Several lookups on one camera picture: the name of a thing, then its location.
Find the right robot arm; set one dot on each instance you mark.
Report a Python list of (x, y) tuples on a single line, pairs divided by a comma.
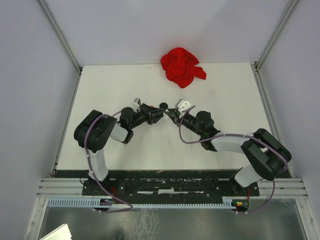
[(266, 155)]

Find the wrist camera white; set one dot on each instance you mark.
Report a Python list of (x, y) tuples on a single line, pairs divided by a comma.
[(137, 102), (182, 106)]

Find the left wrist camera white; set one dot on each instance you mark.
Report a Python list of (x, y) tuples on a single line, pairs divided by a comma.
[(137, 102)]

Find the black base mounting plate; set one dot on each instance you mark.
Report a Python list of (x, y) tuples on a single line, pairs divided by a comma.
[(161, 191)]

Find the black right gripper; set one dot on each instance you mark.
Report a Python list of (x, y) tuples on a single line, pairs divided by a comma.
[(174, 115)]

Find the red crumpled cloth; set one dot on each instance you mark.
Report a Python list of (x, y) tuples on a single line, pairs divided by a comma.
[(181, 67)]

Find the black earbud charging case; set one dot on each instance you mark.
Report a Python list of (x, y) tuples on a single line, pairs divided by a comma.
[(163, 105)]

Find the aluminium frame post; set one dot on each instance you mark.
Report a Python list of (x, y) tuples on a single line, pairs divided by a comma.
[(279, 28), (59, 33)]

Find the right aluminium frame post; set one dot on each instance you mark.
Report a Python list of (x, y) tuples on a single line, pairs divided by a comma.
[(279, 28)]

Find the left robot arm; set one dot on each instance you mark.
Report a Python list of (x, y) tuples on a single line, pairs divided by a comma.
[(94, 131)]

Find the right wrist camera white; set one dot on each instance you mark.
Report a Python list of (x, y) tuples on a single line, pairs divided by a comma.
[(182, 106)]

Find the left aluminium frame post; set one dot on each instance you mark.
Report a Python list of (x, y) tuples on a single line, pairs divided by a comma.
[(59, 33)]

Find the grey metal plate corner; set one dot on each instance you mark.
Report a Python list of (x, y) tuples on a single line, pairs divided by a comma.
[(60, 233)]

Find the aluminium front rail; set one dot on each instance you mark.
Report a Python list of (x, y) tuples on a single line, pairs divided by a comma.
[(285, 188)]

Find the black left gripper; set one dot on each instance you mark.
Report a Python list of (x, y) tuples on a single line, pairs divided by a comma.
[(152, 118)]

